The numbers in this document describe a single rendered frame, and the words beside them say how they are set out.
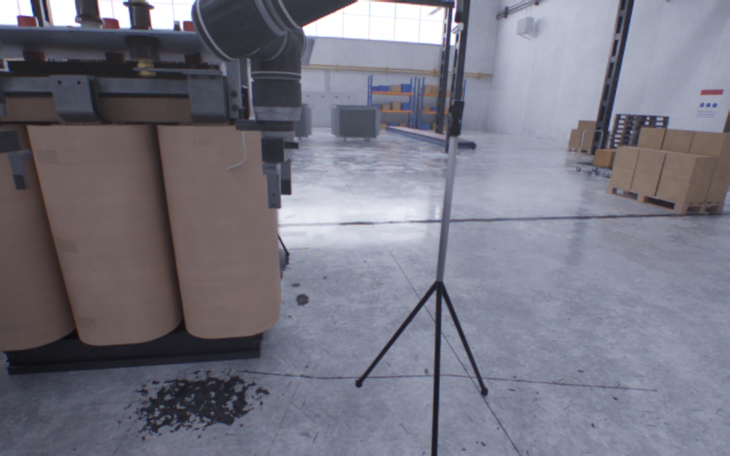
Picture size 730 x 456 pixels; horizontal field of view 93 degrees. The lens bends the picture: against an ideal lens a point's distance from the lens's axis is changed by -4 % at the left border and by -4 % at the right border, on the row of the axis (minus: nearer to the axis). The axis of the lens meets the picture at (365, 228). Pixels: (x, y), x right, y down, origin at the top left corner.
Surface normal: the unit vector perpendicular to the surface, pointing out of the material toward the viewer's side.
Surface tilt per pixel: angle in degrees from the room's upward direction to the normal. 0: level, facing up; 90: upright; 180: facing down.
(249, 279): 90
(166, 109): 90
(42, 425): 0
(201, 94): 90
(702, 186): 90
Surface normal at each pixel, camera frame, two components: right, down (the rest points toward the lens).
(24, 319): 0.50, 0.29
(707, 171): 0.22, 0.31
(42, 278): 0.90, 0.16
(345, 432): 0.03, -0.95
